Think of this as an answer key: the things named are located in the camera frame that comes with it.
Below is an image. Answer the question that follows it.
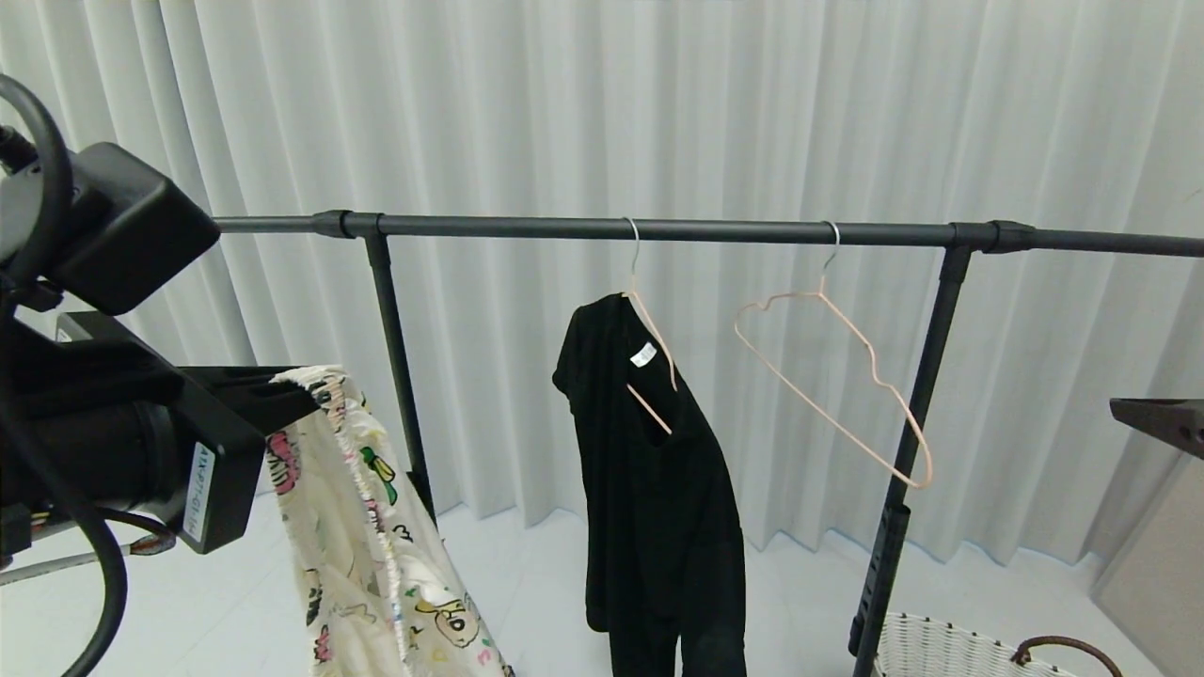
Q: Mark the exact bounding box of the black garment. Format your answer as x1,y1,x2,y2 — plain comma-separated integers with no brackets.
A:
551,292,750,677

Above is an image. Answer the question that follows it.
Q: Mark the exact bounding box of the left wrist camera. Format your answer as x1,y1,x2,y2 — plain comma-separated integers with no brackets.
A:
0,141,223,396

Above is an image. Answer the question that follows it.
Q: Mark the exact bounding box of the white laundry basket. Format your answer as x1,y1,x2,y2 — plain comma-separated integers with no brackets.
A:
869,612,1126,677

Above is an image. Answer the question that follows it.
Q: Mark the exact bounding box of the cream printed garment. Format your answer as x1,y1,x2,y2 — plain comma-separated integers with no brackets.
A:
265,364,515,677

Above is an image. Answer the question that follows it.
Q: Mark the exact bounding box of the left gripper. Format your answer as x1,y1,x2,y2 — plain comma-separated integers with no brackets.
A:
0,315,324,557

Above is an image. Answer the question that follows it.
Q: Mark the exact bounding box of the pink clothes hanger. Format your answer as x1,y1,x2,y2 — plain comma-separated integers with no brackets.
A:
620,217,679,436
733,220,935,491

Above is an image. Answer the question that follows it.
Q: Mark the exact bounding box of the black clothes rack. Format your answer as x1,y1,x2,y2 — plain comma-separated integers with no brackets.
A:
213,209,1204,677

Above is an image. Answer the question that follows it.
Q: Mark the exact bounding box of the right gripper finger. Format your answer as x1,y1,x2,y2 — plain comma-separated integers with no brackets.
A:
1109,397,1204,461

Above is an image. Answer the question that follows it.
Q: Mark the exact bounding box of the white curtain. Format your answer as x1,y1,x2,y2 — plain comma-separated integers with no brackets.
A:
0,0,1204,567

